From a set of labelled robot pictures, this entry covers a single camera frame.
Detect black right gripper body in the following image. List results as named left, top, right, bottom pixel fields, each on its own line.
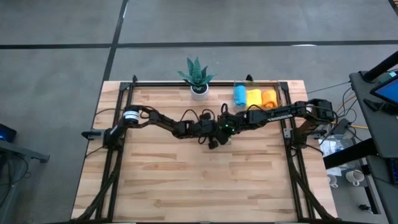
left=216, top=104, right=249, bottom=146

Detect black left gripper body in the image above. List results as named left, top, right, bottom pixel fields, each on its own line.
left=186, top=113, right=220, bottom=150

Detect blue microfiber towel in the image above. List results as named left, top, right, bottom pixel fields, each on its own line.
left=233, top=85, right=248, bottom=108

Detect clear plastic basket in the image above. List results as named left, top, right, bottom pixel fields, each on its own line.
left=233, top=79, right=284, bottom=114

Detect yellow microfiber towel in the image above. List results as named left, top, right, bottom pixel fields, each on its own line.
left=245, top=88, right=263, bottom=109

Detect orange microfiber towel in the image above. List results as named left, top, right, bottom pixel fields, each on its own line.
left=261, top=89, right=279, bottom=109

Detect potted plant in white pot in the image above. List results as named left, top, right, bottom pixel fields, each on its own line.
left=177, top=57, right=217, bottom=101

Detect white crumpled papers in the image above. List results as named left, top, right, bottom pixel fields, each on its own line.
left=317, top=136, right=346, bottom=157

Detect grey power adapter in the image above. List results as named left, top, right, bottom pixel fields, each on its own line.
left=334, top=118, right=353, bottom=135

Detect white ceramic mug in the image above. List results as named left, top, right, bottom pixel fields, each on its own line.
left=326, top=173, right=339, bottom=189
left=345, top=169, right=365, bottom=187

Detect black stand beam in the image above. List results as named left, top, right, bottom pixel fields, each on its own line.
left=322, top=138, right=379, bottom=169

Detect dark grey desk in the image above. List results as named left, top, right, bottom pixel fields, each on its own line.
left=348, top=70, right=398, bottom=224

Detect tablet with blue screen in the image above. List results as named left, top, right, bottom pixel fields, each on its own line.
left=369, top=77, right=398, bottom=106

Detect black slanted pole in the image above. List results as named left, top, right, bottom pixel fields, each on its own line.
left=362, top=51, right=398, bottom=82

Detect black keyboard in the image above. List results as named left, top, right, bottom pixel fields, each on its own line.
left=387, top=157, right=398, bottom=186

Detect grey desk leg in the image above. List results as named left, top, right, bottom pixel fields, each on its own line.
left=0, top=138, right=51, bottom=164

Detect black device with blue light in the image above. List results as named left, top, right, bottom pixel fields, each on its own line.
left=0, top=123, right=18, bottom=143

